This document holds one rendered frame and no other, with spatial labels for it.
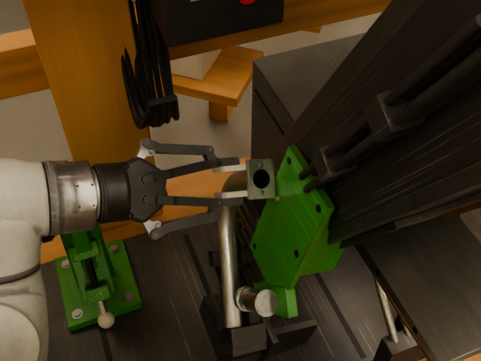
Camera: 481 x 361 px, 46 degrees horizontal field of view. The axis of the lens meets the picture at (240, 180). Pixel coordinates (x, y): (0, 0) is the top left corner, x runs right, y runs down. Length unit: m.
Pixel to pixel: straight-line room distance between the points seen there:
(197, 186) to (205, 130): 1.42
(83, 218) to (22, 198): 0.07
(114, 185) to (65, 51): 0.26
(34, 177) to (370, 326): 0.63
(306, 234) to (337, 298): 0.34
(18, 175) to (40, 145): 2.04
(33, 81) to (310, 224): 0.53
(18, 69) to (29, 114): 1.89
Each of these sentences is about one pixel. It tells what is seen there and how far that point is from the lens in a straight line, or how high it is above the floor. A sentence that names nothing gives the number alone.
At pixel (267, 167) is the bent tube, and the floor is 1.23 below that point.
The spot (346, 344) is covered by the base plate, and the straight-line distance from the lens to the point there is 1.01.
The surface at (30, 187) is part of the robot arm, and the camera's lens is 0.67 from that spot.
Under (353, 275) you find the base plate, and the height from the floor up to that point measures 0.90.
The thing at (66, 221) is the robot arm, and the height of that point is 1.28.
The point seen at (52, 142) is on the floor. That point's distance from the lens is 2.71.
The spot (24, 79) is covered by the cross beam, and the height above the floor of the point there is 1.22.
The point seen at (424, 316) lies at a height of 1.13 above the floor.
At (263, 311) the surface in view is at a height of 1.08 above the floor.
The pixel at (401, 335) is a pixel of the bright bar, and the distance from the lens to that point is 0.92.
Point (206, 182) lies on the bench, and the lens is 1.23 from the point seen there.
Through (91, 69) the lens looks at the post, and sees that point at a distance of 0.90.
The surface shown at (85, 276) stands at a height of 0.99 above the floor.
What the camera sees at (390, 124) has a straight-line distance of 0.47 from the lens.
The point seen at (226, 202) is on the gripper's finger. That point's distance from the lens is 0.77.
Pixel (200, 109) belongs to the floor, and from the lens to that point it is 2.74.
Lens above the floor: 1.80
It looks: 48 degrees down
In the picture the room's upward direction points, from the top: straight up
